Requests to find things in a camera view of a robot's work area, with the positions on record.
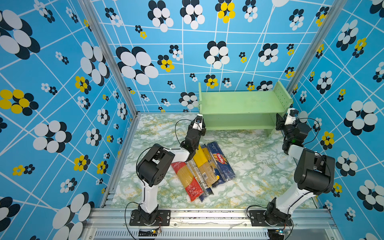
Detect yellow top spaghetti bag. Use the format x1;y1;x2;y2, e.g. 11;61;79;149
193;145;219;188

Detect clear white-label spaghetti bag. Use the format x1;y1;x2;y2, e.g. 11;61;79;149
186;160;214;202

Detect red spaghetti bag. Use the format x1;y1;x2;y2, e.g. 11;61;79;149
171;162;204;202

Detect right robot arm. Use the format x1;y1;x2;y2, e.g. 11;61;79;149
264;108;335;226

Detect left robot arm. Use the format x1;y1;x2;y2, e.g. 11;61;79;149
136;114;206;224

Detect light green wooden shelf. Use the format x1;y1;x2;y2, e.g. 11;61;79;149
199;82;293;137

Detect blue clear spaghetti bag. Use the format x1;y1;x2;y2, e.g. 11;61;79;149
202;144;225;188

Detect blue Barilla spaghetti box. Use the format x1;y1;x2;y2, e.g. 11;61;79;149
207;142;236;182

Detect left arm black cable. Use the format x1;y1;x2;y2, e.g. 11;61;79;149
123;118;196;240

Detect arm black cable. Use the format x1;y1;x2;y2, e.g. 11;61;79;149
245;116;332;240
123;118;196;240

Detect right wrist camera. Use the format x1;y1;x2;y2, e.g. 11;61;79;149
285;108;299;126

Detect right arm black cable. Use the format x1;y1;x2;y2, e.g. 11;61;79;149
245;116;332;240

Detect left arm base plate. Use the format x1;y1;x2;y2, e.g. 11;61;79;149
129;210;171;227

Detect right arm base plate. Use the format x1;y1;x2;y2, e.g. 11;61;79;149
248;210;293;227

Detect aluminium front rail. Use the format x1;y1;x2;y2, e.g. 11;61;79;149
81;209;343;240

